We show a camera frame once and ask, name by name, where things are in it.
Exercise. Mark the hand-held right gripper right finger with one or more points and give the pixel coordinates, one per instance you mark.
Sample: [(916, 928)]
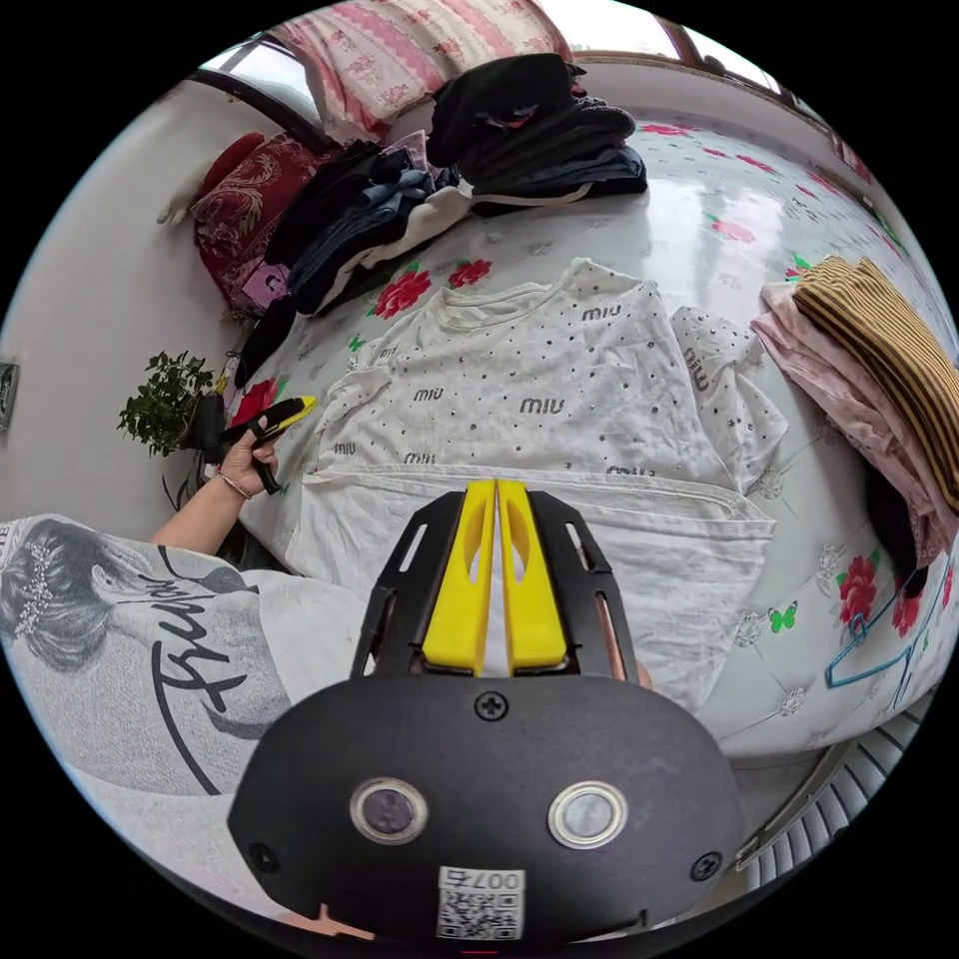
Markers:
[(539, 599)]

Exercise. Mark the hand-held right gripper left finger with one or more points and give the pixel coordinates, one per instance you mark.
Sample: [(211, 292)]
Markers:
[(449, 599)]

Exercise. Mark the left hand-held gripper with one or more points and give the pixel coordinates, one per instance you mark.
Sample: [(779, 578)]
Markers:
[(264, 470)]

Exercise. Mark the white studded short sleeve shirt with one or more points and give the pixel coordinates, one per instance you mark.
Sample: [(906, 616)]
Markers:
[(524, 389)]

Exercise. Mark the person's left forearm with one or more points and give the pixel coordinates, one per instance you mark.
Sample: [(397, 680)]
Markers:
[(196, 518)]

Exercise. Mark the person's left hand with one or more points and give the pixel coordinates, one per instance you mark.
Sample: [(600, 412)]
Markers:
[(244, 463)]

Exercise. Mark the green potted plant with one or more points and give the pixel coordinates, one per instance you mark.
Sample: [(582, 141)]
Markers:
[(161, 404)]

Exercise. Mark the red patterned cushion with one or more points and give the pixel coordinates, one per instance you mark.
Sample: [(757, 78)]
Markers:
[(240, 202)]

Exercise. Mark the person's body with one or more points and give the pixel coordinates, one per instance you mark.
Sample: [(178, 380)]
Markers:
[(127, 674)]

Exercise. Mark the blue clothes hanger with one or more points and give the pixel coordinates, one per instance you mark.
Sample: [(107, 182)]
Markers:
[(862, 637)]

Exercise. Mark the dark pile of clothes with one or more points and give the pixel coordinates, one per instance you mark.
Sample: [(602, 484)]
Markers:
[(487, 150)]

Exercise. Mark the pink patterned pillow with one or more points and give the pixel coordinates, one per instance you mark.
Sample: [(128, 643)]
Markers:
[(404, 60)]

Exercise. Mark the pink and striped pile of clothes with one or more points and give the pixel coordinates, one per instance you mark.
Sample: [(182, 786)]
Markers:
[(869, 352)]

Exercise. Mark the bed with floral sheet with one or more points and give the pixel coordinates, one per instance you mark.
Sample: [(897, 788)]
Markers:
[(719, 195)]

